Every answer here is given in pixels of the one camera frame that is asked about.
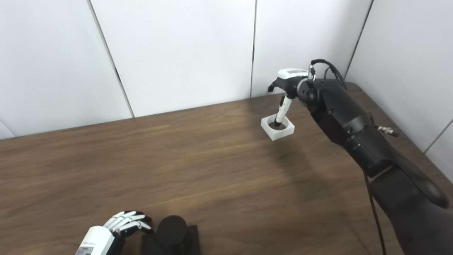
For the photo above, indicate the black peg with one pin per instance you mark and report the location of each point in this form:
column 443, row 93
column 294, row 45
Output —
column 173, row 235

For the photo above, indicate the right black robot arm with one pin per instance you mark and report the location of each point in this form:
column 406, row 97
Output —
column 357, row 131

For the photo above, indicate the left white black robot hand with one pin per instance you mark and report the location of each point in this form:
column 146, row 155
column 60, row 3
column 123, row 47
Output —
column 102, row 237

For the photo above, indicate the white square piece with hole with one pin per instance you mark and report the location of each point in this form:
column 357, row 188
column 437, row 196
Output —
column 283, row 134

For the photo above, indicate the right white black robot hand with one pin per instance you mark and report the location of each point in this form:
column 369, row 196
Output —
column 288, row 83

